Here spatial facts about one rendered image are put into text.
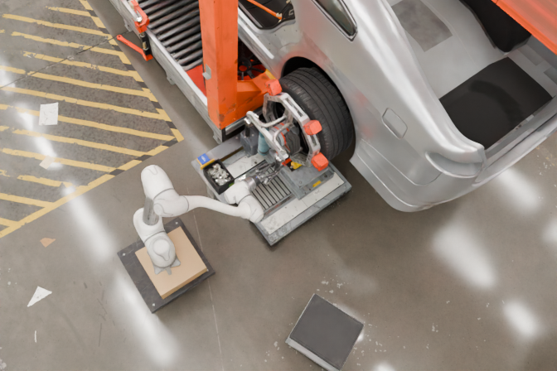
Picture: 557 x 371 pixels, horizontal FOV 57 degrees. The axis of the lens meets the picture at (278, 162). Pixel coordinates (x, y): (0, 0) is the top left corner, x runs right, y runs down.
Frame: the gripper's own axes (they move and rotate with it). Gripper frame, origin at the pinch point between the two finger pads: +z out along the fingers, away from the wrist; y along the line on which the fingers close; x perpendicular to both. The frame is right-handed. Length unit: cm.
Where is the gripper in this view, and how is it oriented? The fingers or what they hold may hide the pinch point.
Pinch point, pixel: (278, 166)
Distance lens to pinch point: 338.9
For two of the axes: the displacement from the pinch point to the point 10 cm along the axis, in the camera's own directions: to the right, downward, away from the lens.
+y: 6.1, 7.3, -3.3
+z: 7.9, -5.1, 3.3
